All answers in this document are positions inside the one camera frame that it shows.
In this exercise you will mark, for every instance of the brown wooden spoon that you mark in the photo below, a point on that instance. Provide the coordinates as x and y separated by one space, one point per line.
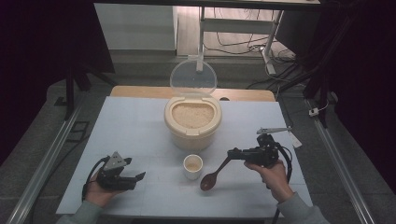
209 182

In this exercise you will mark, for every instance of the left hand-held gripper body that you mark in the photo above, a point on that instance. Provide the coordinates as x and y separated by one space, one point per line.
115 180

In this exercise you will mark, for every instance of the white table mat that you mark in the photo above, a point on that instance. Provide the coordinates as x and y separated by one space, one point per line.
130 130

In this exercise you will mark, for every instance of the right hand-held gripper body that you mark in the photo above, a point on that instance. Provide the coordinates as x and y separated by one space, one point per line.
263 154

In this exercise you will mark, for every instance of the aluminium rail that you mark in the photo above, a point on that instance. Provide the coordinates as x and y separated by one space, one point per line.
46 161
339 168

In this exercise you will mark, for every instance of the clear plastic container lid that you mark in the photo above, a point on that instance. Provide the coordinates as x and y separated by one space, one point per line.
193 76

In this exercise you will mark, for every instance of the uncooked rice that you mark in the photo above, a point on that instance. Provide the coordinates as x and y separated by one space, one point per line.
193 115

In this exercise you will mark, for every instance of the person's right hand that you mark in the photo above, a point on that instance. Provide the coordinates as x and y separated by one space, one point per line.
275 180

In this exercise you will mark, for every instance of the small rice portion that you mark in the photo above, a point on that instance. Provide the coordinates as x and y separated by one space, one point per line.
193 167

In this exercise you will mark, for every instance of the white cabinet panel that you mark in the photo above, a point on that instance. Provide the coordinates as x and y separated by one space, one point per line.
134 26

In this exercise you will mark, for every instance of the black stand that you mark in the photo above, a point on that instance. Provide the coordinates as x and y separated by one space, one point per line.
323 102
70 93

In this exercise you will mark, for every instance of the beige rice container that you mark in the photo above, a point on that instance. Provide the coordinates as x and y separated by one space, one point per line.
193 140

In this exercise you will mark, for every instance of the small white box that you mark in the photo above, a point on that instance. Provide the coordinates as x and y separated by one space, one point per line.
313 112

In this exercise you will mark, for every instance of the dark curtain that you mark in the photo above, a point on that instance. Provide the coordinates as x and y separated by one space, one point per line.
367 62
31 46

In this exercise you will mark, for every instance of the white metal desk frame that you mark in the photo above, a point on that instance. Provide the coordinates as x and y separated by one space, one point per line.
236 25

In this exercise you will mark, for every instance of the person's left hand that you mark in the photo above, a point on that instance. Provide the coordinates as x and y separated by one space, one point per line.
99 194

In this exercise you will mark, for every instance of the white paper tag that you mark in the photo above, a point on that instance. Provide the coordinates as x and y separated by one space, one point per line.
295 141

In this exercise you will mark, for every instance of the white cup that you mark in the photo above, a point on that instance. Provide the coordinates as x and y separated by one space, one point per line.
193 174

